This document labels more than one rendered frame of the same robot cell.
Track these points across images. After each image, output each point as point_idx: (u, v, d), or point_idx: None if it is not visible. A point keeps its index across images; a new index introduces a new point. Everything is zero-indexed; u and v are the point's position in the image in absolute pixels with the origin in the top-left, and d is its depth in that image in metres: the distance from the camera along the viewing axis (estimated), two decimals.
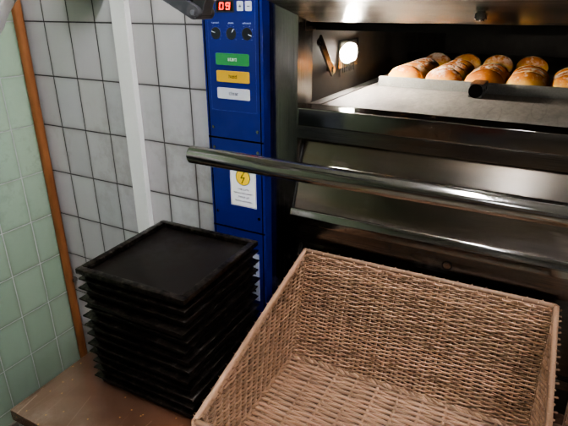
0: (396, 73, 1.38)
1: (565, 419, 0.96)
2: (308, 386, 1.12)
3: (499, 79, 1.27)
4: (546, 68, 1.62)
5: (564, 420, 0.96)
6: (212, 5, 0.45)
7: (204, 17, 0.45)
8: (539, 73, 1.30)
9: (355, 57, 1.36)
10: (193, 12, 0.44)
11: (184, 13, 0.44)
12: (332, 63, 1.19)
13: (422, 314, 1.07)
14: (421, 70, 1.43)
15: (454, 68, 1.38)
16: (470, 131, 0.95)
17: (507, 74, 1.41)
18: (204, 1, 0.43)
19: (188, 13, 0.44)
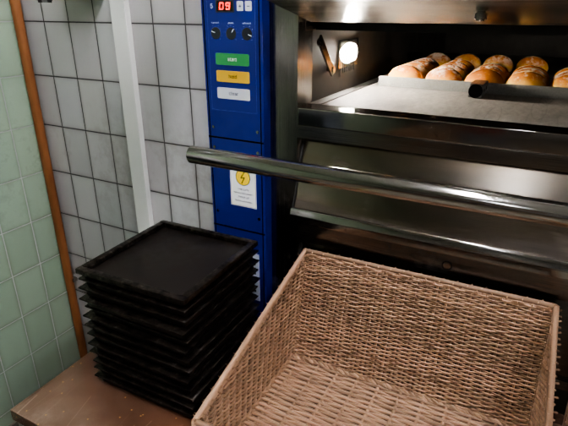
0: (396, 73, 1.38)
1: (565, 419, 0.96)
2: (308, 386, 1.12)
3: (499, 79, 1.27)
4: (546, 68, 1.62)
5: (564, 420, 0.96)
6: None
7: None
8: (539, 73, 1.30)
9: (355, 57, 1.36)
10: None
11: None
12: (332, 63, 1.19)
13: (422, 314, 1.07)
14: (421, 70, 1.43)
15: (454, 68, 1.38)
16: (470, 131, 0.95)
17: (507, 74, 1.41)
18: None
19: None
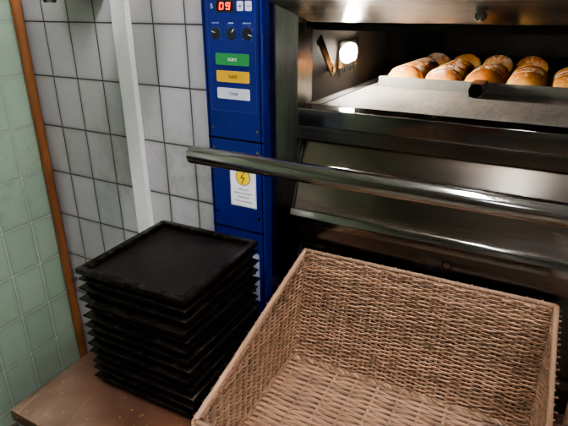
0: (396, 73, 1.38)
1: (565, 419, 0.96)
2: (308, 386, 1.12)
3: (499, 79, 1.27)
4: (546, 68, 1.62)
5: (564, 420, 0.96)
6: None
7: None
8: (539, 73, 1.30)
9: (355, 57, 1.36)
10: None
11: None
12: (332, 63, 1.19)
13: (422, 314, 1.07)
14: (421, 70, 1.43)
15: (454, 68, 1.38)
16: (470, 131, 0.95)
17: (507, 74, 1.41)
18: None
19: None
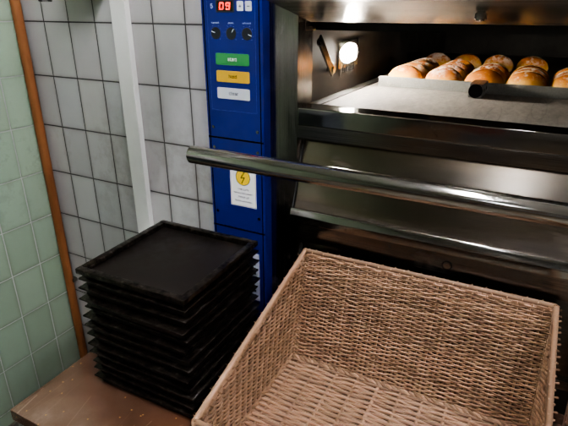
0: (396, 73, 1.38)
1: (565, 419, 0.96)
2: (308, 386, 1.12)
3: (499, 79, 1.27)
4: (546, 68, 1.62)
5: (564, 420, 0.96)
6: None
7: None
8: (539, 73, 1.30)
9: (355, 57, 1.36)
10: None
11: None
12: (332, 63, 1.19)
13: (422, 314, 1.07)
14: (421, 70, 1.43)
15: (454, 68, 1.38)
16: (470, 131, 0.95)
17: (507, 74, 1.41)
18: None
19: None
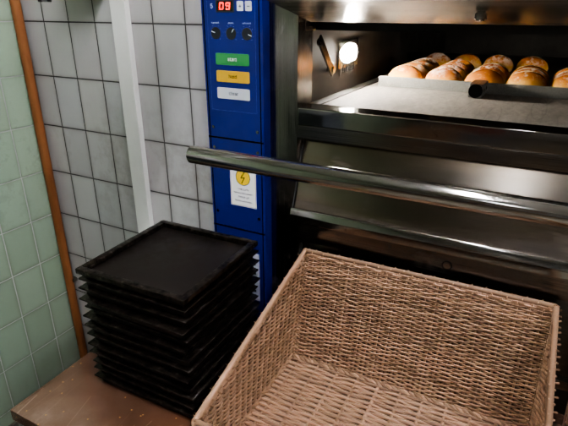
0: (396, 73, 1.38)
1: (565, 419, 0.96)
2: (308, 386, 1.12)
3: (499, 79, 1.27)
4: (546, 68, 1.62)
5: (564, 420, 0.96)
6: None
7: None
8: (539, 73, 1.30)
9: (355, 57, 1.36)
10: None
11: None
12: (332, 63, 1.19)
13: (422, 314, 1.07)
14: (421, 70, 1.43)
15: (454, 68, 1.38)
16: (470, 131, 0.95)
17: (507, 74, 1.41)
18: None
19: None
